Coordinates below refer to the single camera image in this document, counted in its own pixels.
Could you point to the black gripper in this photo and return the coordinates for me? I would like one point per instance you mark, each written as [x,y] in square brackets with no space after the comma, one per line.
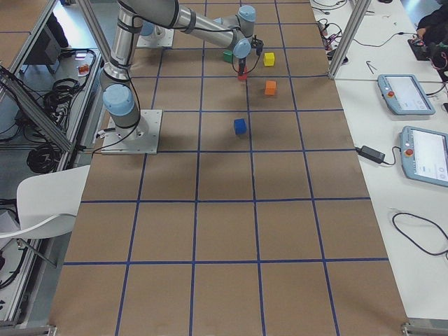
[241,63]

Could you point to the red block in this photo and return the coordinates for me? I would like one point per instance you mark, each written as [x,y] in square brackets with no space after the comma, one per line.
[242,77]

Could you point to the green block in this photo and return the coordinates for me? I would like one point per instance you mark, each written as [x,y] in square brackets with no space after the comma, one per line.
[227,56]

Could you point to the yellow block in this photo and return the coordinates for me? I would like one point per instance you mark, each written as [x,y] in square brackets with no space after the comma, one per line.
[269,59]

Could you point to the orange block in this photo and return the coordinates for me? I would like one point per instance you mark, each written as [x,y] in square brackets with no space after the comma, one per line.
[270,87]

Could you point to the blue block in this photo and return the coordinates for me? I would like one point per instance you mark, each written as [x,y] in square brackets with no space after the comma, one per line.
[240,126]

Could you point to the allen key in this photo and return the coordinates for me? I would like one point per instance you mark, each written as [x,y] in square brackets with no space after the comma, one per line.
[370,66]

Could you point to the far teach pendant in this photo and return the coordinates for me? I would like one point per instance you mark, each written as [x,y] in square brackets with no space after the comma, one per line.
[404,95]

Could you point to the teach pendant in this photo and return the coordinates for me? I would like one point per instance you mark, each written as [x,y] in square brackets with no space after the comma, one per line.
[424,155]
[404,95]

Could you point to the black power adapter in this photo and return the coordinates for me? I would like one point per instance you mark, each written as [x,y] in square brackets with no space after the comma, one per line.
[370,154]

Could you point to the near teach pendant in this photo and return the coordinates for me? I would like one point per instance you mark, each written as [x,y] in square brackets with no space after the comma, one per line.
[424,155]

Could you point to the white chair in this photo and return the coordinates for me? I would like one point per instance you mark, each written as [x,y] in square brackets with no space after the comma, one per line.
[48,204]

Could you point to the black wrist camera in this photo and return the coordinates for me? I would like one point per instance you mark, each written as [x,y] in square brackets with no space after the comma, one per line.
[257,44]

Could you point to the aluminium frame post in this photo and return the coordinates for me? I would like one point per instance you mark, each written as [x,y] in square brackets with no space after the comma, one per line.
[351,28]

